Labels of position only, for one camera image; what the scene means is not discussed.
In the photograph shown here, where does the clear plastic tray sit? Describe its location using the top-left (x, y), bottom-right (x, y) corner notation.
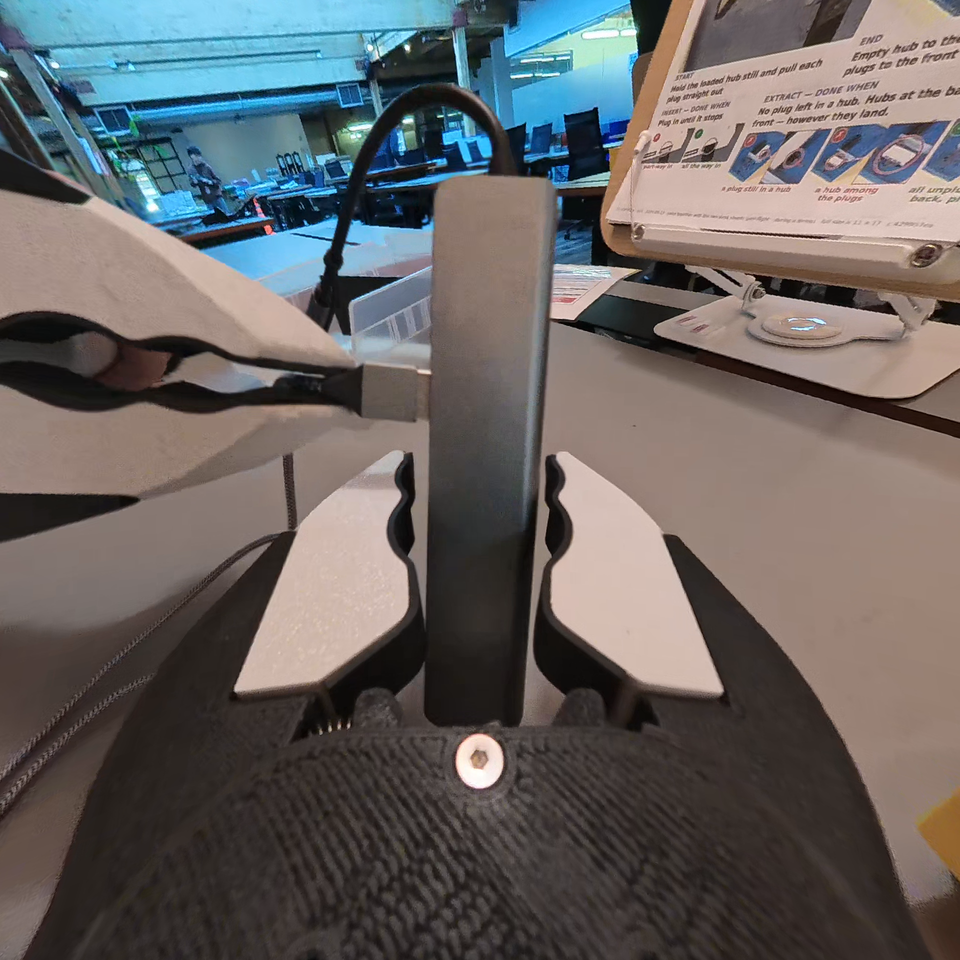
top-left (258, 255), bottom-right (436, 357)

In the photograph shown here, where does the yellow plastic bin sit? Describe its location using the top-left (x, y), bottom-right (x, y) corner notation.
top-left (917, 787), bottom-right (960, 880)

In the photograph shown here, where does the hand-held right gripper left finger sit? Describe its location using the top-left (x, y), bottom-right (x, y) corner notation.
top-left (234, 450), bottom-right (429, 705)

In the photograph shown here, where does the grey braided usb cable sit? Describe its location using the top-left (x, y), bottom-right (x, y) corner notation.
top-left (0, 362), bottom-right (434, 822)

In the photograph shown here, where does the grey usb hub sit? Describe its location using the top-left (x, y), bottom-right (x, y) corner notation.
top-left (423, 176), bottom-right (562, 727)

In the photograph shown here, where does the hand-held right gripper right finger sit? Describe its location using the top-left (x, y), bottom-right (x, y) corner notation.
top-left (532, 452), bottom-right (726, 715)

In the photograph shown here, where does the paper with red label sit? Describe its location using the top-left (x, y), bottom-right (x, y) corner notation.
top-left (551, 264), bottom-right (640, 322)

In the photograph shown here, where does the black hub cable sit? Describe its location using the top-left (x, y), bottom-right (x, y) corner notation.
top-left (303, 82), bottom-right (520, 335)

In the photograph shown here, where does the printed instruction sheet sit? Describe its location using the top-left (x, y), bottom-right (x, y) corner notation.
top-left (604, 0), bottom-right (960, 245)

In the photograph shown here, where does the black office chair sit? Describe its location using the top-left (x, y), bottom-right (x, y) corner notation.
top-left (562, 107), bottom-right (607, 181)

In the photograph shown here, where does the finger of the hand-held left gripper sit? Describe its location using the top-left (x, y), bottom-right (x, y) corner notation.
top-left (0, 186), bottom-right (360, 374)
top-left (0, 360), bottom-right (372, 500)

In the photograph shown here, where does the person's left hand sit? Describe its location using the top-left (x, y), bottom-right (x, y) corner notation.
top-left (96, 341), bottom-right (181, 393)

